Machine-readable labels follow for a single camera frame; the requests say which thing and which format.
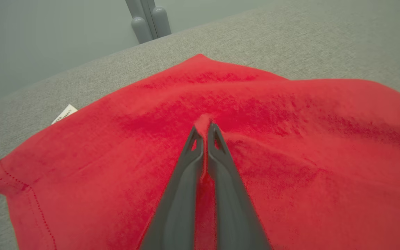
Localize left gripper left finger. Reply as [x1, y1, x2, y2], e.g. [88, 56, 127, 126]
[140, 125, 206, 250]

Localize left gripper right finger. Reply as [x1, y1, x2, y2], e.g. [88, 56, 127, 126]
[207, 122, 272, 250]

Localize red shorts with white band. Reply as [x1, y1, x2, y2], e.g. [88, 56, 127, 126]
[0, 53, 400, 250]

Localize grey rounded partition post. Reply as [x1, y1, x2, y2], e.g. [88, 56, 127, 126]
[125, 0, 172, 44]

